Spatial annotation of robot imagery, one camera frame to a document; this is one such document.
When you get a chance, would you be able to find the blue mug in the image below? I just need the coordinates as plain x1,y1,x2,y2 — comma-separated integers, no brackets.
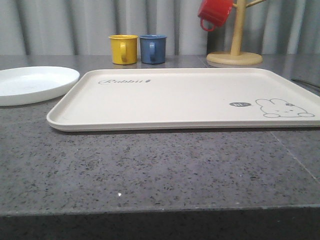
139,34,167,65

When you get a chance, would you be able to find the red mug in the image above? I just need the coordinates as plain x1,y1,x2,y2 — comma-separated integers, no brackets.
197,0,233,32

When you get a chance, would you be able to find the silver spoon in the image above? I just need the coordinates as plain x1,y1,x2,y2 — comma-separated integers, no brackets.
291,79,320,89

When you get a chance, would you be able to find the cream rabbit serving tray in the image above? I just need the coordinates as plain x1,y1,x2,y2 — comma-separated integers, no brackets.
46,68,320,132

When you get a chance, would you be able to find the yellow mug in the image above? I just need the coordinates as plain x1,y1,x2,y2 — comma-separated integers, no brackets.
108,34,138,65

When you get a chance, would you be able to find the wooden mug tree stand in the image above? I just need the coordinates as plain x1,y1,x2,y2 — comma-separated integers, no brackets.
206,0,264,66

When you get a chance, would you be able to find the white round plate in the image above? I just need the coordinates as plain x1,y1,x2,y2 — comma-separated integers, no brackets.
0,66,80,107

